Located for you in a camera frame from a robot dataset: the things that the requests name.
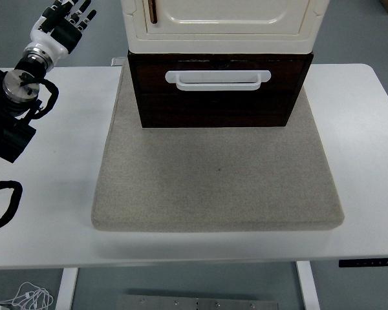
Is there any dark brown wooden drawer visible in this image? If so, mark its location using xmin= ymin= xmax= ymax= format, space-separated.
xmin=130 ymin=57 xmax=308 ymax=96

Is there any brown wooden door handle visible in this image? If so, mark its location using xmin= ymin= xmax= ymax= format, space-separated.
xmin=147 ymin=0 xmax=158 ymax=25

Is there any white table leg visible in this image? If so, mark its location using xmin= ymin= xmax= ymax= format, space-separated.
xmin=54 ymin=267 xmax=80 ymax=310
xmin=296 ymin=260 xmax=321 ymax=310

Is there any white drawer handle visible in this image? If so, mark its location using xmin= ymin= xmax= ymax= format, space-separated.
xmin=164 ymin=70 xmax=272 ymax=92

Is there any black table control panel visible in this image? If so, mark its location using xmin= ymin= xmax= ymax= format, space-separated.
xmin=338 ymin=257 xmax=388 ymax=268

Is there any white cable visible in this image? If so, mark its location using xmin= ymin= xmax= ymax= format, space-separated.
xmin=0 ymin=282 xmax=55 ymax=310

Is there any beige felt mat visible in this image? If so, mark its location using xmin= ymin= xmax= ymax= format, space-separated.
xmin=90 ymin=61 xmax=345 ymax=233

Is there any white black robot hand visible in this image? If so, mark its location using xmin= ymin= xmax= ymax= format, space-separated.
xmin=25 ymin=0 xmax=98 ymax=63

